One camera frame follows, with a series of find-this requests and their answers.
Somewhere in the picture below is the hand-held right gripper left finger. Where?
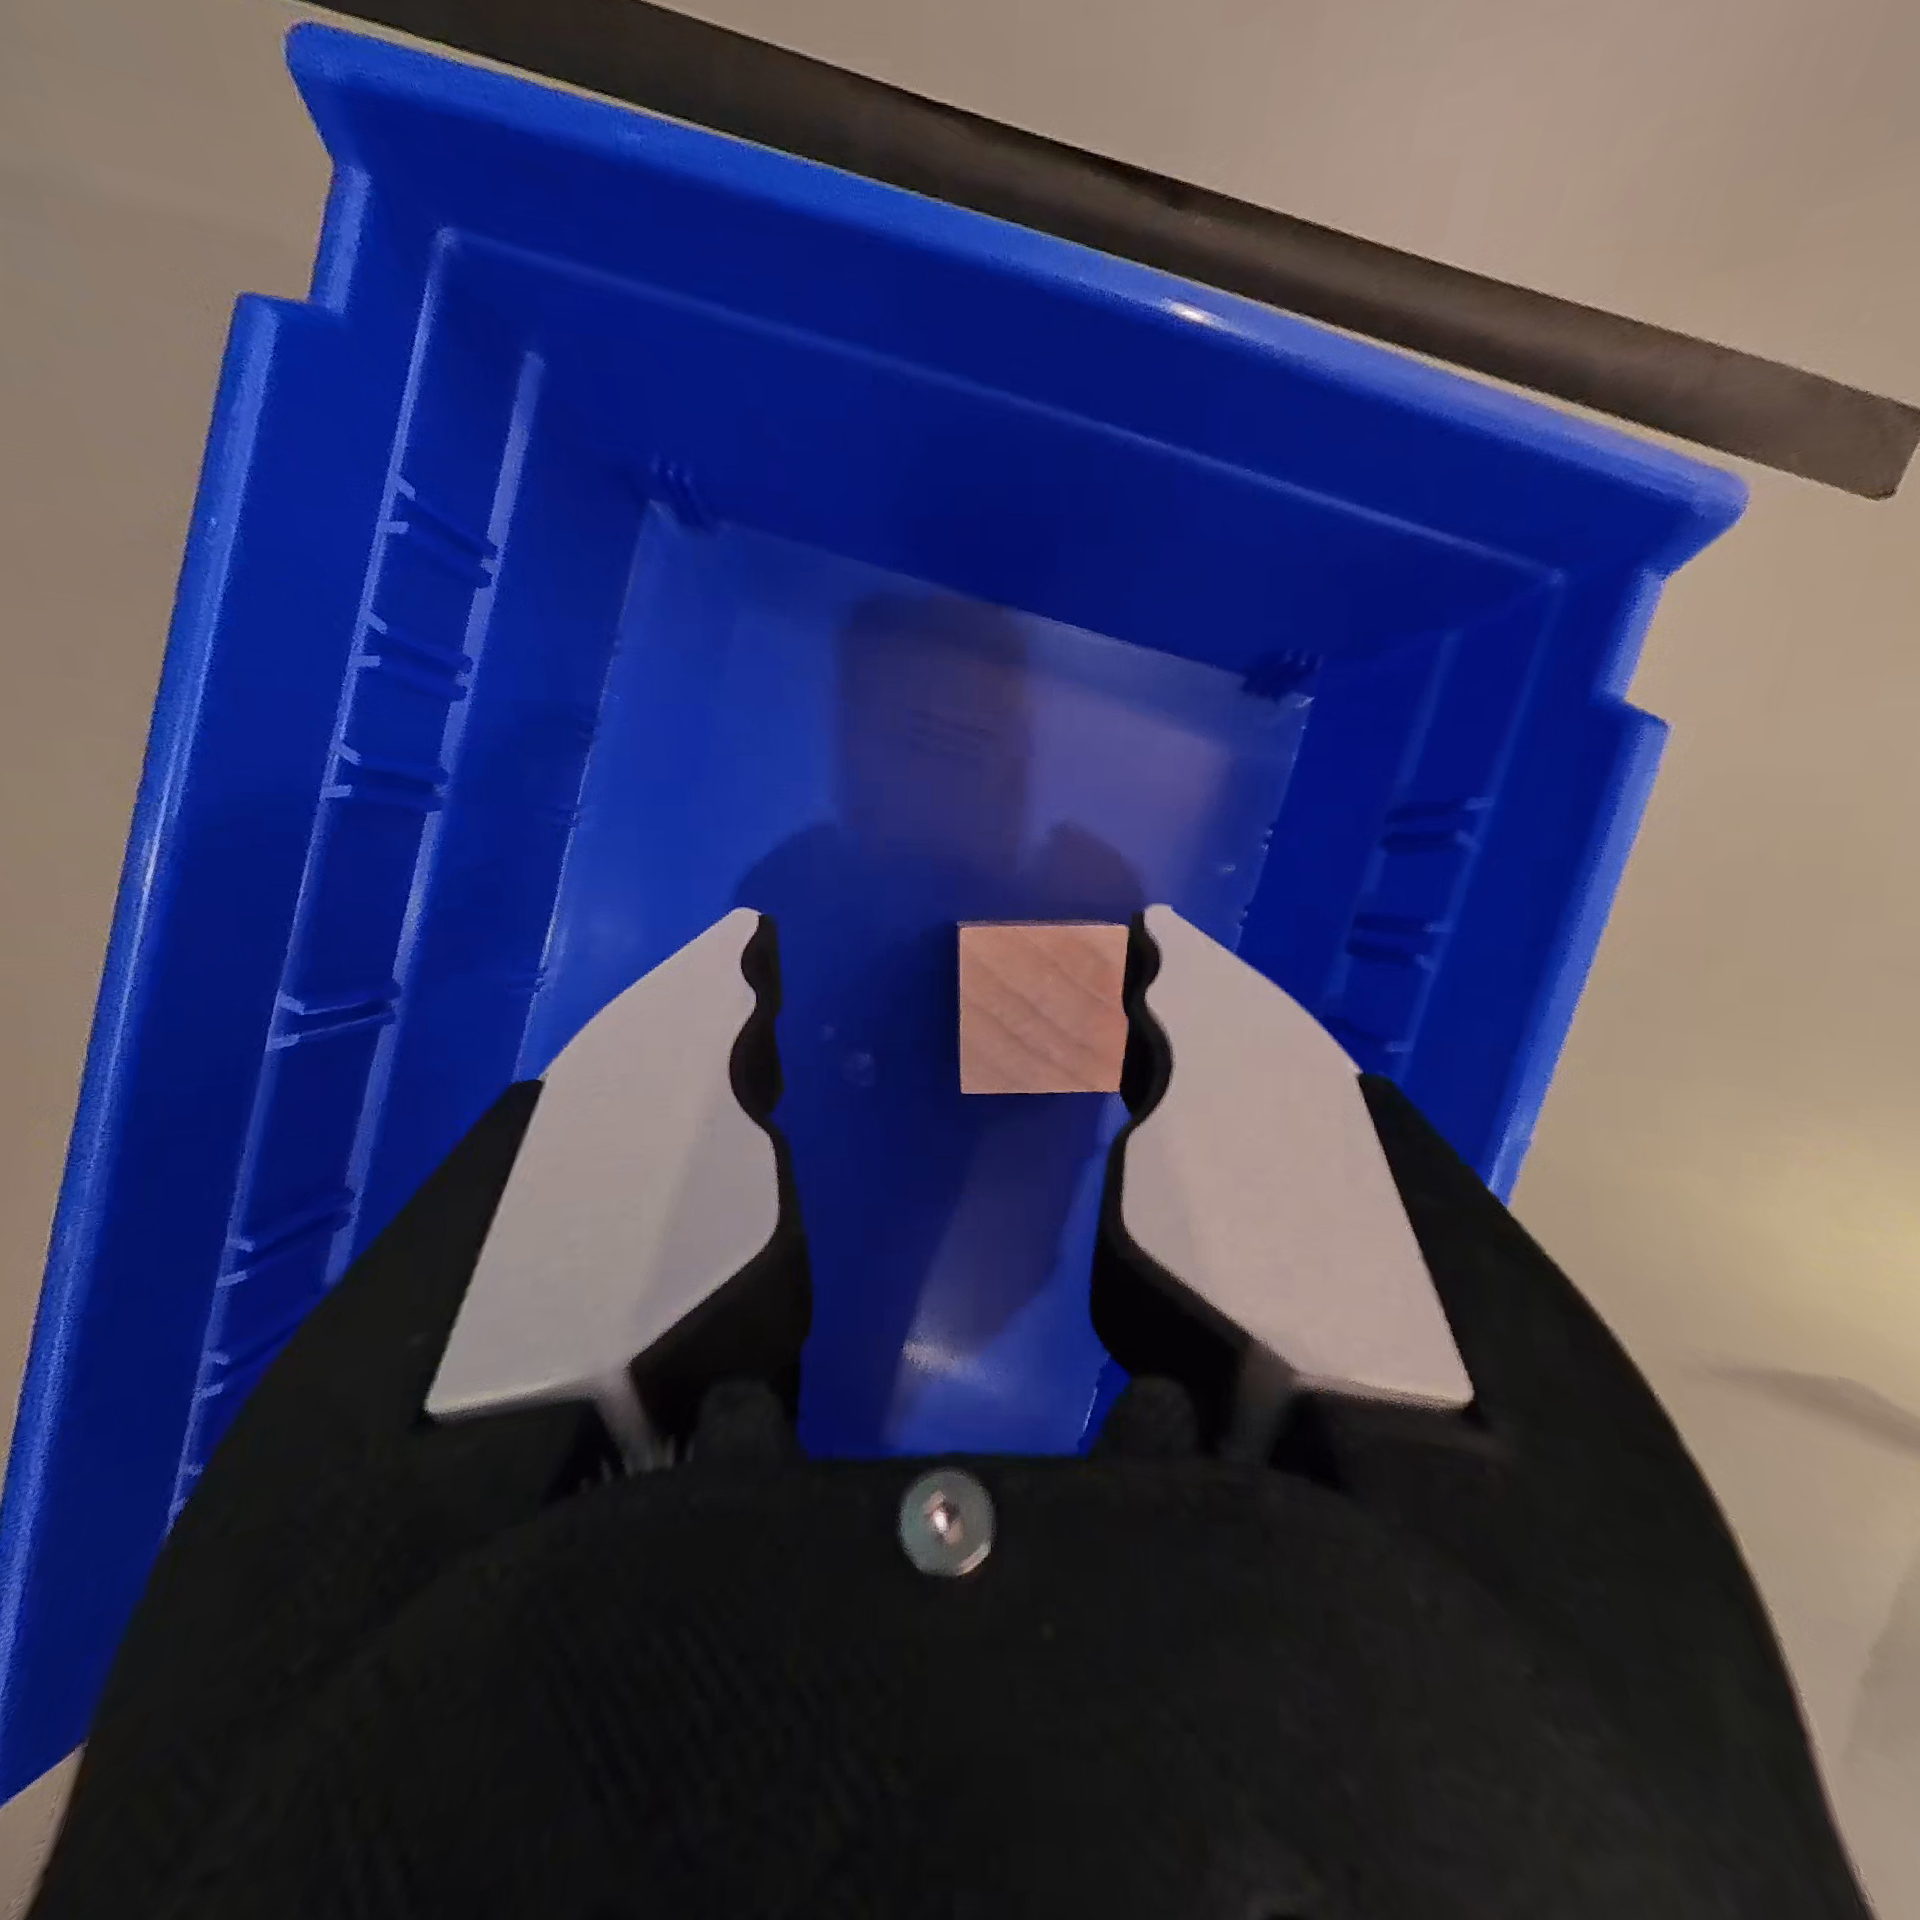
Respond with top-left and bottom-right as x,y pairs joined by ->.
423,903 -> 818,1466

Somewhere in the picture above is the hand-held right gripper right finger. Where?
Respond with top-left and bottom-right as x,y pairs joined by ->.
1092,903 -> 1475,1460

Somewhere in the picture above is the blue-striped wooden cube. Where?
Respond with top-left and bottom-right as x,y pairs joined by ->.
955,922 -> 1133,1098

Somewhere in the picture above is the blue plastic bin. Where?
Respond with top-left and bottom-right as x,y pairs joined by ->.
0,22 -> 1752,1806

